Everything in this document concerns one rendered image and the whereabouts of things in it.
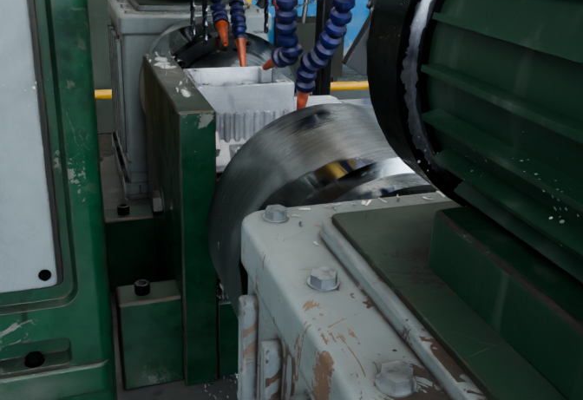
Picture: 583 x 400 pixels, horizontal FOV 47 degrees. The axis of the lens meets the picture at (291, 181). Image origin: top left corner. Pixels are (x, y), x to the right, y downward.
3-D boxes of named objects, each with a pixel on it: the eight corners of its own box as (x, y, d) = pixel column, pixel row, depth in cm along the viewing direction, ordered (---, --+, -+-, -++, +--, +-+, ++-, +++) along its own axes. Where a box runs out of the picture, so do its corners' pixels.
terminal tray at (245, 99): (199, 146, 81) (198, 88, 78) (184, 121, 90) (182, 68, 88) (293, 139, 85) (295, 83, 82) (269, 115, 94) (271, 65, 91)
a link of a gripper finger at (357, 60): (391, 25, 82) (394, 26, 82) (362, 75, 84) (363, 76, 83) (372, 13, 81) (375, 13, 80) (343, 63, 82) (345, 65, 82)
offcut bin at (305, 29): (328, 73, 609) (333, -21, 579) (345, 86, 568) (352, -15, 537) (271, 75, 595) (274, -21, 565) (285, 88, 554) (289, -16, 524)
